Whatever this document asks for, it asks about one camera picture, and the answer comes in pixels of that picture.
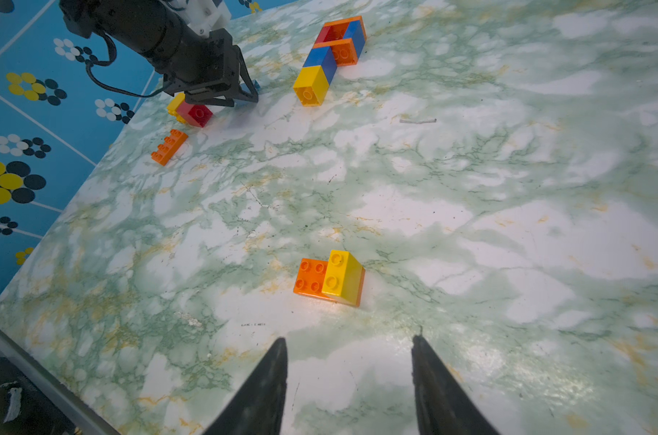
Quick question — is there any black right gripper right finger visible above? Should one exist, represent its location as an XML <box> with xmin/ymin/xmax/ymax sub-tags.
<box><xmin>412</xmin><ymin>335</ymin><xmax>499</xmax><ymax>434</ymax></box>

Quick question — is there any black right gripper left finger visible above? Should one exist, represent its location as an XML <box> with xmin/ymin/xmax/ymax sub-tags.
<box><xmin>203</xmin><ymin>337</ymin><xmax>288</xmax><ymax>435</ymax></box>

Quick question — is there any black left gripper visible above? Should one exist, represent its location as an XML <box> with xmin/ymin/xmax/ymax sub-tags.
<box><xmin>165</xmin><ymin>28</ymin><xmax>258</xmax><ymax>106</ymax></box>

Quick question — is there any red square lego brick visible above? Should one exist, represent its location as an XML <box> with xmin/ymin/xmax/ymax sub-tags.
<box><xmin>177</xmin><ymin>101</ymin><xmax>213</xmax><ymax>128</ymax></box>

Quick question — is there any dark blue lego brick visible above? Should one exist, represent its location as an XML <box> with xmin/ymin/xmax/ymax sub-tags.
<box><xmin>303</xmin><ymin>47</ymin><xmax>337</xmax><ymax>84</ymax></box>

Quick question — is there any orange lego brick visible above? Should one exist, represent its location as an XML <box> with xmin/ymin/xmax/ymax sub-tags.
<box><xmin>151</xmin><ymin>129</ymin><xmax>189</xmax><ymax>166</ymax></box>

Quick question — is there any orange long lego plate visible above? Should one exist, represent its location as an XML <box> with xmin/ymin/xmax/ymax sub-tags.
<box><xmin>293</xmin><ymin>258</ymin><xmax>332</xmax><ymax>301</ymax></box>

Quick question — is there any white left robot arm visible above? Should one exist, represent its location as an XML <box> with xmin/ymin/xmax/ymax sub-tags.
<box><xmin>60</xmin><ymin>1</ymin><xmax>258</xmax><ymax>107</ymax></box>

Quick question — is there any yellow square lego brick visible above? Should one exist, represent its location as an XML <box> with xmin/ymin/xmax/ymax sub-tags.
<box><xmin>167</xmin><ymin>92</ymin><xmax>187</xmax><ymax>124</ymax></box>

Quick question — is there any aluminium front rail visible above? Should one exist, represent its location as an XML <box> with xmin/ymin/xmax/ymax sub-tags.
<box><xmin>0</xmin><ymin>329</ymin><xmax>120</xmax><ymax>435</ymax></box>

